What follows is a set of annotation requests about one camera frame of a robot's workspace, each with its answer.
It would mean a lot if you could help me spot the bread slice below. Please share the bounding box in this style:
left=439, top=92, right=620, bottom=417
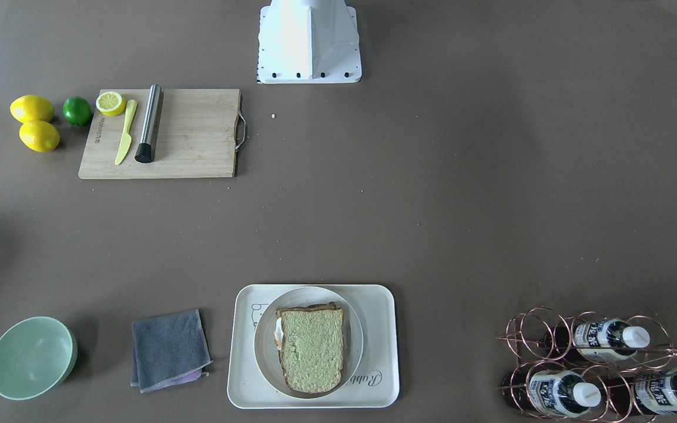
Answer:
left=275, top=308, right=344, bottom=395
left=277, top=301, right=341, bottom=313

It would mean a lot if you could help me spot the white round plate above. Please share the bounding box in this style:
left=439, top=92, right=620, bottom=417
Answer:
left=253, top=286, right=364, bottom=400

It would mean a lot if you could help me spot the cream rabbit tray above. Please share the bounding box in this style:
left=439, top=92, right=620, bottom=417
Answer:
left=227, top=284, right=400, bottom=409

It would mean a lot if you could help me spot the bread slice on plate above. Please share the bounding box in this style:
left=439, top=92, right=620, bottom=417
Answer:
left=277, top=301, right=341, bottom=313

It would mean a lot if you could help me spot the fried egg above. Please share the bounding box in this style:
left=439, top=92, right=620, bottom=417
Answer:
left=274, top=317, right=284, bottom=351

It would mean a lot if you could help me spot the wooden cutting board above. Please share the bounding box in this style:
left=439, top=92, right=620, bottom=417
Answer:
left=78, top=89, right=242, bottom=180

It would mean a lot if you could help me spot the grey folded cloth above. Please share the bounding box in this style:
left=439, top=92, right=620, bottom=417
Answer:
left=130, top=308, right=212, bottom=393

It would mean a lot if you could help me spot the yellow plastic knife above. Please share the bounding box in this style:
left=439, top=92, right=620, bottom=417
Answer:
left=115, top=99, right=138, bottom=166

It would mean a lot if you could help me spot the half cut lemon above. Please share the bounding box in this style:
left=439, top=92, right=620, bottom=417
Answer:
left=96, top=91, right=127, bottom=117

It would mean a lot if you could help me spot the green lime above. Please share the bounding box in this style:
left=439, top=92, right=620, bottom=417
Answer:
left=62, top=96, right=92, bottom=127

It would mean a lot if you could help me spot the lower bottle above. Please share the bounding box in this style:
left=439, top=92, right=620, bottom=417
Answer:
left=500, top=370, right=602, bottom=418
left=605, top=370, right=677, bottom=416

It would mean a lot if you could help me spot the upper bottle in rack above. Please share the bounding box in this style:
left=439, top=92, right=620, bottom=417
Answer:
left=539, top=318, right=651, bottom=365

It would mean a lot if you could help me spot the lower yellow lemon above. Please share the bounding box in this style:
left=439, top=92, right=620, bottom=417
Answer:
left=19, top=120, right=60, bottom=152

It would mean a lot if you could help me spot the yellow lemon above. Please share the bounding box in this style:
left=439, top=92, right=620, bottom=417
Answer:
left=19, top=120, right=60, bottom=152
left=9, top=95, right=55, bottom=123

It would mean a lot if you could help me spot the upper yellow lemon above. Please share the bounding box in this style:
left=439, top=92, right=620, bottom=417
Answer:
left=9, top=95, right=55, bottom=123

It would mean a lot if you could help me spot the green bowl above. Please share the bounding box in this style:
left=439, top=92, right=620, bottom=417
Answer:
left=0, top=316, right=78, bottom=401

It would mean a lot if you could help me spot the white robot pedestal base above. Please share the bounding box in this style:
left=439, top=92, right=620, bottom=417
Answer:
left=256, top=1, right=363, bottom=84

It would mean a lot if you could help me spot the copper wire bottle rack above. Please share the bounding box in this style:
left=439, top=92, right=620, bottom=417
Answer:
left=500, top=307, right=677, bottom=422

